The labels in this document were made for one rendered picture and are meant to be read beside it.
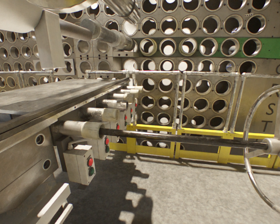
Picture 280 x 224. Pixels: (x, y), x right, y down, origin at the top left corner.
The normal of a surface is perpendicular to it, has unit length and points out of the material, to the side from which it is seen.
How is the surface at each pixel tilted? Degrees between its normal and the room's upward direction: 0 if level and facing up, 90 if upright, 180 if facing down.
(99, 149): 90
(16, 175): 90
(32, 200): 90
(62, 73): 90
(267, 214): 0
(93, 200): 0
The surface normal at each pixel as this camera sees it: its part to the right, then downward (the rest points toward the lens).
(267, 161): -0.19, 0.32
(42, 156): 0.98, 0.07
